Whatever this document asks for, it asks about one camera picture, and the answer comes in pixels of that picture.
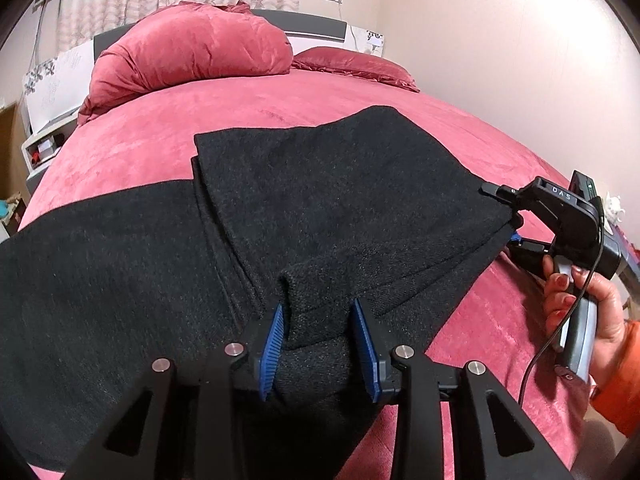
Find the grey and white headboard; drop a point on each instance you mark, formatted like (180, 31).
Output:
(310, 27)

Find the person's right forearm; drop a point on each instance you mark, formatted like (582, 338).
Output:
(625, 385)

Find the person's right hand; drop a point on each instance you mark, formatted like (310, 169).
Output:
(612, 315)

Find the bed with pink bedspread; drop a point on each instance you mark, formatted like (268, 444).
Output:
(150, 130)

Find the folded pink duvet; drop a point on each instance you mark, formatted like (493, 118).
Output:
(190, 50)

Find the black knit garment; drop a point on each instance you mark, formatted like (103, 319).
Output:
(325, 200)

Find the white flower ornament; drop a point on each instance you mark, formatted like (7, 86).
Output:
(615, 206)

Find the pink ruffled pillow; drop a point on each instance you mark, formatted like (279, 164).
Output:
(360, 65)

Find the teal plastic object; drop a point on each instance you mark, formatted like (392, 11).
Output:
(4, 208)

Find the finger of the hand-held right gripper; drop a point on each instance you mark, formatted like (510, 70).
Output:
(525, 195)
(530, 255)

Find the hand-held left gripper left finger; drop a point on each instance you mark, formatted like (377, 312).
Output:
(270, 355)

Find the white nightstand with floral panel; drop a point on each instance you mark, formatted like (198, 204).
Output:
(50, 90)

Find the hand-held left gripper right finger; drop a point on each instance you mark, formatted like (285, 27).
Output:
(367, 355)

